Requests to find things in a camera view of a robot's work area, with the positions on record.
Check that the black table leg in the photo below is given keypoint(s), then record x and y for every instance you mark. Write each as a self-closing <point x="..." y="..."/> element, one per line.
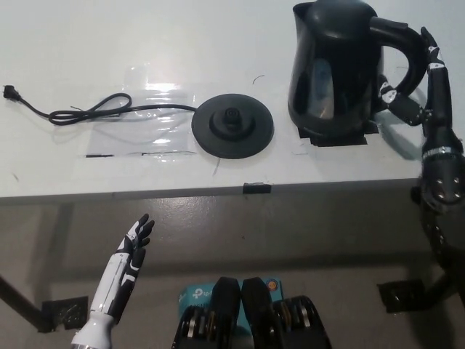
<point x="445" y="287"/>
<point x="22" y="300"/>

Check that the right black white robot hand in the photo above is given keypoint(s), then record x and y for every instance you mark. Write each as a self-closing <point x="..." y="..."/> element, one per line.
<point x="439" y="109"/>

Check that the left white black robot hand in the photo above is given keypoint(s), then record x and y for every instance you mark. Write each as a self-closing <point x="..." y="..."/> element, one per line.
<point x="120" y="269"/>

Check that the round black kettle base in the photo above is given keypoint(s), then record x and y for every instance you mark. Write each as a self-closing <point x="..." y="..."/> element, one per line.
<point x="232" y="127"/>

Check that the teal router box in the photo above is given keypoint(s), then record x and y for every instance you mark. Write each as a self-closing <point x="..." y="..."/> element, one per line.
<point x="196" y="295"/>

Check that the black tape square patch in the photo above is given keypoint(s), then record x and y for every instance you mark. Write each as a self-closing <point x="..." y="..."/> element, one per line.
<point x="338" y="140"/>

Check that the clear plastic tape sheet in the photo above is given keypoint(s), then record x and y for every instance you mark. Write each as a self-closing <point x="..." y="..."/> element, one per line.
<point x="145" y="134"/>

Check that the black electric kettle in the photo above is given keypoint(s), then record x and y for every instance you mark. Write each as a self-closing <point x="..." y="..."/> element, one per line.
<point x="334" y="65"/>

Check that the small black tape strip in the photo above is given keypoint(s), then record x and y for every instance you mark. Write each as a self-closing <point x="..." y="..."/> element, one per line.
<point x="256" y="188"/>

